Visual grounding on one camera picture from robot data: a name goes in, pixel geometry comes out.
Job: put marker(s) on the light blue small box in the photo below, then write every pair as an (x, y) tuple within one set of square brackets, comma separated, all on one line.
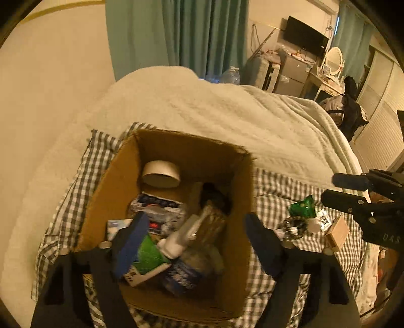
[(116, 227)]

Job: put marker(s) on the green and white carton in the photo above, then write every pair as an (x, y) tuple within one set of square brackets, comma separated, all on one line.
[(148, 255)]

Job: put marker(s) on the white plastic bottle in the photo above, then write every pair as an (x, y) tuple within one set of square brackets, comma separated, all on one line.
[(176, 242)]

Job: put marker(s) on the white louvered wardrobe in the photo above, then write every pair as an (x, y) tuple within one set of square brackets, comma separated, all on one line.
[(378, 110)]

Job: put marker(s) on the grey checkered bed sheet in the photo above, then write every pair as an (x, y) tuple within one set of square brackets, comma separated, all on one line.
[(277, 189)]

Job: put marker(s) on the green foil packet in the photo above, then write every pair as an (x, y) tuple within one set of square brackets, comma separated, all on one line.
[(303, 207)]

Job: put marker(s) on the white knit blanket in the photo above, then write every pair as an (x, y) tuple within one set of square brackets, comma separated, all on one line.
[(205, 107)]

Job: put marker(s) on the small tan cardboard box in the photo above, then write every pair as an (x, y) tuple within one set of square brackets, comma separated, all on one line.
[(337, 233)]

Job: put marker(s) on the white vanity table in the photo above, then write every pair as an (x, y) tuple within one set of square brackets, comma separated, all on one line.
[(325, 83)]

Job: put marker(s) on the white oval vanity mirror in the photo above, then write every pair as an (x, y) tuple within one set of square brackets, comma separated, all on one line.
[(334, 60)]

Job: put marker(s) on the black wall television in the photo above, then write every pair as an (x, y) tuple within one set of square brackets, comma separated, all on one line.
[(304, 36)]

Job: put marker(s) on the clear plastic water bottle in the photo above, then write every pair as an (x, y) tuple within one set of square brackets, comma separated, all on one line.
[(230, 75)]

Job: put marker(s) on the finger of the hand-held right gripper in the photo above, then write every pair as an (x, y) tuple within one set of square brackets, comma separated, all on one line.
[(344, 201), (350, 182)]

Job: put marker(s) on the teal curtain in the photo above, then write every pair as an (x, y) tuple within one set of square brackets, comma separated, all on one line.
[(189, 31), (353, 37)]

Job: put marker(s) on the brown cardboard box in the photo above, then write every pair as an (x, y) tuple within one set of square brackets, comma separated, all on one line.
[(195, 157)]

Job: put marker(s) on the black foil packets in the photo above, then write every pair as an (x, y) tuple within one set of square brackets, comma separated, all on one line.
[(157, 208)]

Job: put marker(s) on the white tape roll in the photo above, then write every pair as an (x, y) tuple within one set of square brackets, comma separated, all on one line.
[(157, 179)]

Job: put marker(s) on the black and white sachet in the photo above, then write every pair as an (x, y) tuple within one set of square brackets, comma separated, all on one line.
[(324, 220)]

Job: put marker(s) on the grey suitcase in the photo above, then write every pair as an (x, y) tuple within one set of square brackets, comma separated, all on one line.
[(257, 74)]

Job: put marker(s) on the grey cabinet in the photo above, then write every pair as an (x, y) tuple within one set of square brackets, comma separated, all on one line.
[(293, 72)]

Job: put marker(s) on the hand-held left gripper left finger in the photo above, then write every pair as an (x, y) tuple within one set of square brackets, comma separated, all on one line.
[(132, 246)]

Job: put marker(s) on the dark clothing on chair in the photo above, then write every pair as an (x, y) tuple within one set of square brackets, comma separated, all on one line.
[(350, 107)]

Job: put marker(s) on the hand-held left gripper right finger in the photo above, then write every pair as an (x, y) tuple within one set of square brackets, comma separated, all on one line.
[(263, 249)]

